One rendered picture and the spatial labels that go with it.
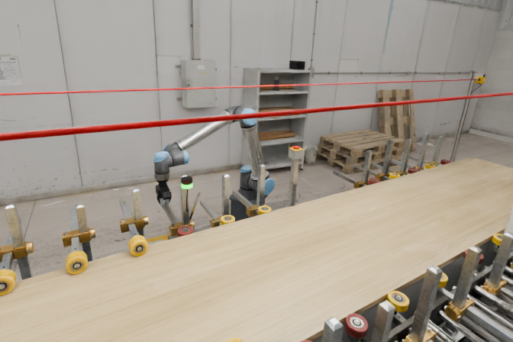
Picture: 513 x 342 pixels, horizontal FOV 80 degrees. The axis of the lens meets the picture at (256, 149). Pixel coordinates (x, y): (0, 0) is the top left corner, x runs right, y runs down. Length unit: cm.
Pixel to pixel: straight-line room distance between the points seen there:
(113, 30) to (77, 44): 41
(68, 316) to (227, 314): 57
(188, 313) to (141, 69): 331
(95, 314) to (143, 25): 337
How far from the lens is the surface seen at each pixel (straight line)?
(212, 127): 222
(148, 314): 133
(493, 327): 166
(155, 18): 420
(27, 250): 175
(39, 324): 144
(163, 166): 197
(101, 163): 438
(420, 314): 138
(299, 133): 495
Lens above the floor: 184
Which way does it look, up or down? 18 degrees down
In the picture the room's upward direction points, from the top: 2 degrees clockwise
